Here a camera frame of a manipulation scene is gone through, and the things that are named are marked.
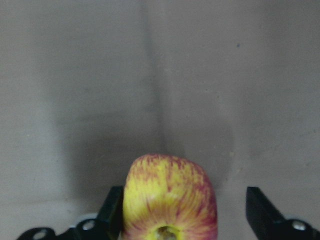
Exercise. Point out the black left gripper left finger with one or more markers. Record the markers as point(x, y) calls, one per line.
point(106, 225)

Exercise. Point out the yellow red apple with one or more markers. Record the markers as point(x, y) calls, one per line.
point(168, 198)

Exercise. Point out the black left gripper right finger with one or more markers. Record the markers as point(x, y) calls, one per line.
point(267, 222)

